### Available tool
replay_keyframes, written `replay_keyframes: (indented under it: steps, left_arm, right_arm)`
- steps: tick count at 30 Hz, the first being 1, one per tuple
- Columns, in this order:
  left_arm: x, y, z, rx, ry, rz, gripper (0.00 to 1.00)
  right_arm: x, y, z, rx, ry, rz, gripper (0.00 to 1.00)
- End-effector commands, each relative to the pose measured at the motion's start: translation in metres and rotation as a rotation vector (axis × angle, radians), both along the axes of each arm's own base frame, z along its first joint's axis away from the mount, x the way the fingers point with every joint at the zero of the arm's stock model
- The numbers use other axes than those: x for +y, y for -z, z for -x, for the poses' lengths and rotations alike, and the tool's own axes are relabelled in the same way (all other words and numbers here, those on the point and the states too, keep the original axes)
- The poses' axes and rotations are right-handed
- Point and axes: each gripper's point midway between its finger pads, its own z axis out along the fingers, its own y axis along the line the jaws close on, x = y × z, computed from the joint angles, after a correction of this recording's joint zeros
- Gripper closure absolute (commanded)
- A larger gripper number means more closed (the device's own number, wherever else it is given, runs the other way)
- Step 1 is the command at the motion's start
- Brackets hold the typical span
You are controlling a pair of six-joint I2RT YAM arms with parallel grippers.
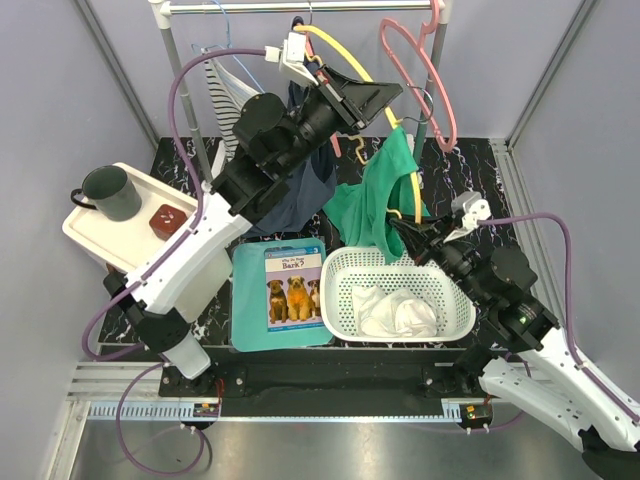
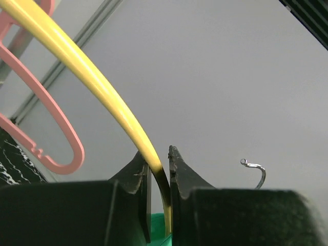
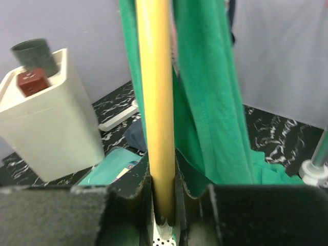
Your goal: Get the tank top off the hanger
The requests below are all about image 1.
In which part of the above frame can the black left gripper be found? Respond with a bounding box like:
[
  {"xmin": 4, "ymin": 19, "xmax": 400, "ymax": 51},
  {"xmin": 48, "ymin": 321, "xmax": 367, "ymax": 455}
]
[{"xmin": 276, "ymin": 62, "xmax": 399, "ymax": 175}]

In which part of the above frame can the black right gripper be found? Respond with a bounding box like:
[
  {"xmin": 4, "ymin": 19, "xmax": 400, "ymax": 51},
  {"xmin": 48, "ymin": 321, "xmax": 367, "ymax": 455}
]
[{"xmin": 391, "ymin": 208, "xmax": 493, "ymax": 306}]

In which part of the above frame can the yellow hanger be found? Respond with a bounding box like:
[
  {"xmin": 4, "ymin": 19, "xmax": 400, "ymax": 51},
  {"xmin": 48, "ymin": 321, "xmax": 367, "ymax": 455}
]
[{"xmin": 293, "ymin": 25, "xmax": 423, "ymax": 224}]

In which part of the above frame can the green tank top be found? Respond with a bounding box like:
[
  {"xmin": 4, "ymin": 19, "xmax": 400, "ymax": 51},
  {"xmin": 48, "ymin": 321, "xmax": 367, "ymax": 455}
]
[{"xmin": 323, "ymin": 127, "xmax": 418, "ymax": 264}]

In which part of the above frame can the coral pink hanger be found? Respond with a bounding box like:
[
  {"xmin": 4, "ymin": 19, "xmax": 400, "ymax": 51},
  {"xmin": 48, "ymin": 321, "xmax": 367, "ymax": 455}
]
[{"xmin": 292, "ymin": 16, "xmax": 342, "ymax": 158}]

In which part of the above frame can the pink plastic hanger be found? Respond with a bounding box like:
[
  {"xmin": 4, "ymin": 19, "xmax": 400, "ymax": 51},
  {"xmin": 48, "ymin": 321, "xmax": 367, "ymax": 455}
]
[{"xmin": 379, "ymin": 1, "xmax": 458, "ymax": 161}]

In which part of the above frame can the navy blue tank top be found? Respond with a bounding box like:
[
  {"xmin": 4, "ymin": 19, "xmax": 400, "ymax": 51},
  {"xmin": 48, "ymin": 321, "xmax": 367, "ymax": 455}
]
[{"xmin": 244, "ymin": 17, "xmax": 339, "ymax": 239}]

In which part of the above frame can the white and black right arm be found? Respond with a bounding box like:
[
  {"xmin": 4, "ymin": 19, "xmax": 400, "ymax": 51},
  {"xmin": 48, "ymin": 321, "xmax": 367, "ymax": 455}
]
[{"xmin": 389, "ymin": 215, "xmax": 639, "ymax": 479}]

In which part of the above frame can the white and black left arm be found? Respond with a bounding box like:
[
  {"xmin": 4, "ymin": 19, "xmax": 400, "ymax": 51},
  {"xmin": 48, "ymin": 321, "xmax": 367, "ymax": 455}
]
[{"xmin": 103, "ymin": 66, "xmax": 402, "ymax": 396}]

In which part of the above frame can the striped white tank top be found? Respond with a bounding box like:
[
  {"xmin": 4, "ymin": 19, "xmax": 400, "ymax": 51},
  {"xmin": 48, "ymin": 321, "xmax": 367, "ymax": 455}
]
[{"xmin": 205, "ymin": 58, "xmax": 259, "ymax": 163}]

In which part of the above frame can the white perforated plastic basket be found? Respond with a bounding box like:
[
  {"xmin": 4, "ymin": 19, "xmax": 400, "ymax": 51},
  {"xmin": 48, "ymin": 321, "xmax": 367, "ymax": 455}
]
[{"xmin": 320, "ymin": 247, "xmax": 476, "ymax": 344}]

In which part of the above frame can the dog picture book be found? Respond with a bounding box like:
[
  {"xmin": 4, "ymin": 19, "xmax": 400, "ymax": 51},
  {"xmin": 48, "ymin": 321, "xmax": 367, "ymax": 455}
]
[{"xmin": 264, "ymin": 244, "xmax": 323, "ymax": 332}]

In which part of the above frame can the metal clothes rack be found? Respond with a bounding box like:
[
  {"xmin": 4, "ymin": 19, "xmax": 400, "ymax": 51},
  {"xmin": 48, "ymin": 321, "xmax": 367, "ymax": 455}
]
[{"xmin": 149, "ymin": 0, "xmax": 454, "ymax": 151}]

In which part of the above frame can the dark red cube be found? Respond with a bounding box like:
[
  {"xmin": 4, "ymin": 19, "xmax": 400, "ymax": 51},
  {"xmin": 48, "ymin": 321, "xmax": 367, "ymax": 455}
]
[{"xmin": 149, "ymin": 204, "xmax": 187, "ymax": 241}]

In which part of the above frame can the dark grey mug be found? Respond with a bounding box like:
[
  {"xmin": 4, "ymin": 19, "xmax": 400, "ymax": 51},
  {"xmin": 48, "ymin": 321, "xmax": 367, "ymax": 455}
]
[{"xmin": 70, "ymin": 165, "xmax": 142, "ymax": 222}]

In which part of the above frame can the white storage box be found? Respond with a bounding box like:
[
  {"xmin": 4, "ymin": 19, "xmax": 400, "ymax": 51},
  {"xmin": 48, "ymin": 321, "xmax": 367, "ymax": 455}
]
[{"xmin": 61, "ymin": 161, "xmax": 234, "ymax": 324}]

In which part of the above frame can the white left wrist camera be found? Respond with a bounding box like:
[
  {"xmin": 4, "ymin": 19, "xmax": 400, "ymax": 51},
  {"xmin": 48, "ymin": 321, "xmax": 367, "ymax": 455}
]
[{"xmin": 265, "ymin": 32, "xmax": 318, "ymax": 88}]

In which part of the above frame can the light blue wire hanger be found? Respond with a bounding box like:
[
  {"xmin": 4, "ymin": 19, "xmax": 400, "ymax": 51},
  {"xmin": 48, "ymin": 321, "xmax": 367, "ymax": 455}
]
[{"xmin": 193, "ymin": 0, "xmax": 271, "ymax": 96}]

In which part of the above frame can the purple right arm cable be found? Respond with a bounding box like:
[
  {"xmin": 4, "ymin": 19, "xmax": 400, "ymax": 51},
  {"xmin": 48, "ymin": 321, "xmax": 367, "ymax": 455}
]
[{"xmin": 477, "ymin": 212, "xmax": 640, "ymax": 416}]

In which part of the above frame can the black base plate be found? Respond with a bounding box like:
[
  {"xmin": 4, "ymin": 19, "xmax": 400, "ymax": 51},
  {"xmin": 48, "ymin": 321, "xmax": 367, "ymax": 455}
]
[{"xmin": 159, "ymin": 347, "xmax": 486, "ymax": 420}]

